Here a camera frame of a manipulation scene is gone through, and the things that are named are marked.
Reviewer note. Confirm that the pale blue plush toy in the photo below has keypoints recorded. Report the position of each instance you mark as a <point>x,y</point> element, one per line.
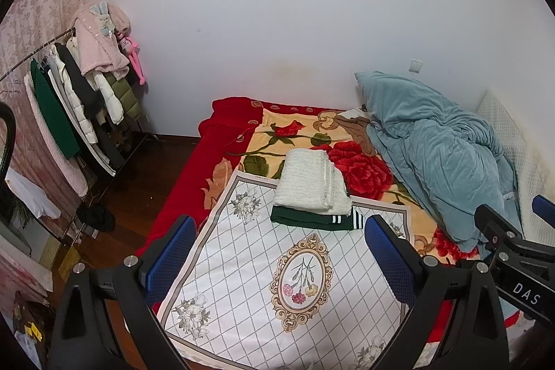
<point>106,21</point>

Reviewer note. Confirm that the teal duvet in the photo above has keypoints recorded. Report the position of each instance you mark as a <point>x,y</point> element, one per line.
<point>433,153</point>

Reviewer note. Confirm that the short white puffer jacket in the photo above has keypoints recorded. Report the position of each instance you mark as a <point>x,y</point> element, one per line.
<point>107,99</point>

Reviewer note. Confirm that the white textured pillow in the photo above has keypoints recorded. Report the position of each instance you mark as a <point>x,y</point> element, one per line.
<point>520,144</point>

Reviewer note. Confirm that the green coat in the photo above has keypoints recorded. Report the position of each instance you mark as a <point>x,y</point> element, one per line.
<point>52,114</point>

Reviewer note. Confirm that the brown cloth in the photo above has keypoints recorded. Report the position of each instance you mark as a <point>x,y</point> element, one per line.
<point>353,131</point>

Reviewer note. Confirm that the olive puffer jacket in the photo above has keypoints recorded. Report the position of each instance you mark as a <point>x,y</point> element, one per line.
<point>125,97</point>

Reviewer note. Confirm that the white shirt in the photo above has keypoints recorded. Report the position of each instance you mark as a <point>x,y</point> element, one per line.
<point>30,196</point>

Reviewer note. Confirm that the white quilted floral mat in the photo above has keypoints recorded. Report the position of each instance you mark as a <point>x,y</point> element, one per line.
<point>243,266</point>

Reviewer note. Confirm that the red floral blanket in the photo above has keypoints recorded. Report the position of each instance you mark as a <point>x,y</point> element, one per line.
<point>360,170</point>

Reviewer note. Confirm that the long white puffer coat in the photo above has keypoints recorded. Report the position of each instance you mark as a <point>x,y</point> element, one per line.
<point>73,112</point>

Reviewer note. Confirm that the pink plush toy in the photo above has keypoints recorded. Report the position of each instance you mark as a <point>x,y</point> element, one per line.
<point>136,62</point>

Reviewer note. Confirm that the black curved tube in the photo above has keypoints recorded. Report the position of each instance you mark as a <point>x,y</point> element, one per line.
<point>9,136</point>

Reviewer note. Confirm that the white fluffy sweater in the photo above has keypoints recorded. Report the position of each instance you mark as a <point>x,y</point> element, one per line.
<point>308,183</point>

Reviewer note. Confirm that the black coat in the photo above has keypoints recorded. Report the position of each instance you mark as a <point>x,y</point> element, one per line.
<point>80,79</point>

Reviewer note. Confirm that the metal clothes rack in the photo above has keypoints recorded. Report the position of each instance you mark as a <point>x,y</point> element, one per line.
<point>149,134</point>

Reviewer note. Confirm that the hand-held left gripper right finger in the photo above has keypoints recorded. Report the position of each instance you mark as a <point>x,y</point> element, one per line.
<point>388,261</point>

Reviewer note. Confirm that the black cloth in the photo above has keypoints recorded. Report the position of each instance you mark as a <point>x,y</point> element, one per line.
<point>96,218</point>

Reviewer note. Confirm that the pink fuzzy coat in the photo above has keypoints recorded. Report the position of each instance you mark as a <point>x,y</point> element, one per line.
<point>99,45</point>

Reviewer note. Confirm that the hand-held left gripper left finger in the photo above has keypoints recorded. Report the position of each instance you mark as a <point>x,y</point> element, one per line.
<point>173,248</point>

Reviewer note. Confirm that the yellow box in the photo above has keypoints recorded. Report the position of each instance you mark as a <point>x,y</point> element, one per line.
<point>69,266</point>

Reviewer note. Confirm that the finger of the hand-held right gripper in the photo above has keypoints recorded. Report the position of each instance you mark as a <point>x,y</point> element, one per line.
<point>494,225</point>
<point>545,207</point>

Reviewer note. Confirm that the green garment with striped cuffs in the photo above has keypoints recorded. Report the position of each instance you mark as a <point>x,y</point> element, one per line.
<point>303,219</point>

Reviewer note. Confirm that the white wall switch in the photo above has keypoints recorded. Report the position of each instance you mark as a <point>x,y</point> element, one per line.
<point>416,65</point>

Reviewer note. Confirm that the pink fleece garment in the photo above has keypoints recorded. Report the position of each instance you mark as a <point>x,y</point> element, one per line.
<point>60,168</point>

